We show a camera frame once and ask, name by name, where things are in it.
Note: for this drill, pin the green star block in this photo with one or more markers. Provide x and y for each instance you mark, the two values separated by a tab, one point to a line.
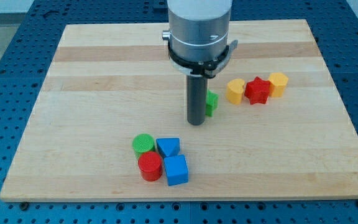
211	102

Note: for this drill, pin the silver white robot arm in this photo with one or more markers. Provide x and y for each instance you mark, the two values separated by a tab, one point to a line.
198	29

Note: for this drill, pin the blue cube block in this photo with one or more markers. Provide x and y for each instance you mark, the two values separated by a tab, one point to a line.
176	170

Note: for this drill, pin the red star block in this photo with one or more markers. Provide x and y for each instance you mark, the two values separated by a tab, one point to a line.
257	91

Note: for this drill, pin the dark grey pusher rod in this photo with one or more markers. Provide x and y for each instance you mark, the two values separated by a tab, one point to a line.
196	91

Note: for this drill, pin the blue triangle block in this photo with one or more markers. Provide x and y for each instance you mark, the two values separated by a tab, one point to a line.
168	147

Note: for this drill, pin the green cylinder block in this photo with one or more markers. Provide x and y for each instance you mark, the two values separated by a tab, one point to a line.
143	143

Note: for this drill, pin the red cylinder block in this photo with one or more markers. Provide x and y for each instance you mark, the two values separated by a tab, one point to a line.
150	166

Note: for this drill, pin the yellow heart block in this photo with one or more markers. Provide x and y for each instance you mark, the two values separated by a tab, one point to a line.
235	91

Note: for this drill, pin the yellow pentagon block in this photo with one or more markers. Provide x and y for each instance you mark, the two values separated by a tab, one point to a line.
278	83

